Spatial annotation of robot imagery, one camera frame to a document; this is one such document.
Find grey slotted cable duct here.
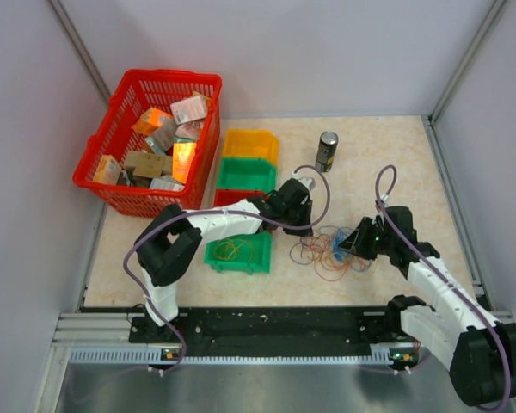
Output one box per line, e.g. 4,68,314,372
68,346,418,366

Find green plastic bin lower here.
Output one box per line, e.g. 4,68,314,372
204,232,273,275

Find pink white box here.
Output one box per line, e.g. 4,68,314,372
170,95,208,125

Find yellow box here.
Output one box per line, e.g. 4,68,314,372
92,155,122,185

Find red plastic basket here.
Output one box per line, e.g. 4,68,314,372
72,69,222,218

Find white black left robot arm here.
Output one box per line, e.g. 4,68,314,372
135,177,315,342

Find bright orange box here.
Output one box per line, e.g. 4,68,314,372
172,141,196,184

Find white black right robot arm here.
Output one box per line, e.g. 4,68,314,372
339,206,516,407

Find dark drink can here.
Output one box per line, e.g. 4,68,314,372
316,131,339,173

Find brown cardboard box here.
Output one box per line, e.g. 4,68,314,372
123,151,173,178

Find yellow wires in bin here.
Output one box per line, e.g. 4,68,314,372
212,239,258,263

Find red plastic bin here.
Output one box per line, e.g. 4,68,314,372
213,188,265,207

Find orange wire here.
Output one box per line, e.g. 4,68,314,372
290,227,371,283

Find green plastic bin upper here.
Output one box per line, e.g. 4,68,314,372
217,157,277,193

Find yellow plastic bin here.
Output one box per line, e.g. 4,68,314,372
222,129,280,167

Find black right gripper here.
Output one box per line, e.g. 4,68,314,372
337,217,395,260

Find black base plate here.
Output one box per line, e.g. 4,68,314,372
128,305,418,357

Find green plastic bin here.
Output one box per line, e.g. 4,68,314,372
204,232,273,275
217,157,277,193

